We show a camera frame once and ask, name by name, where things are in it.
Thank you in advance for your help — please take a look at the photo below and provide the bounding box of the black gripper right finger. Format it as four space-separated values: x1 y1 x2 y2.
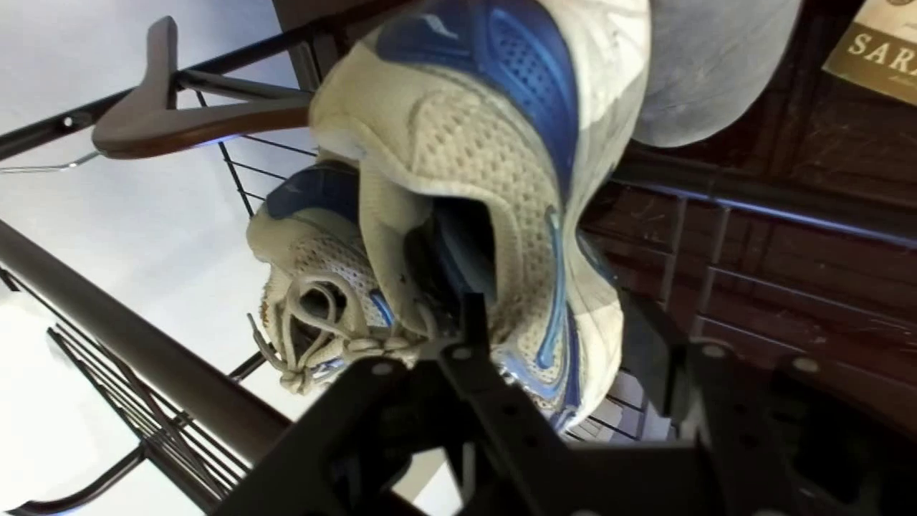
616 296 715 425

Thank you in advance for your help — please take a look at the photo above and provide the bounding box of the dark wooden dresser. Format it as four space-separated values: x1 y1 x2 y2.
270 0 917 441

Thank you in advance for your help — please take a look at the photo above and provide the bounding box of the white blue sneaker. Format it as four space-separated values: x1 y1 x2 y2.
244 0 652 437

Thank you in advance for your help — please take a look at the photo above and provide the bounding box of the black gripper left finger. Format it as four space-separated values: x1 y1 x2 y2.
430 226 500 363

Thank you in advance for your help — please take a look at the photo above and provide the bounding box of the paperback book with portrait cover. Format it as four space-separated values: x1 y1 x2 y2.
818 0 917 110

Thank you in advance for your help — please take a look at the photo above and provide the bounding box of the black wire shoe rack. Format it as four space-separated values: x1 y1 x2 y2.
0 18 917 516

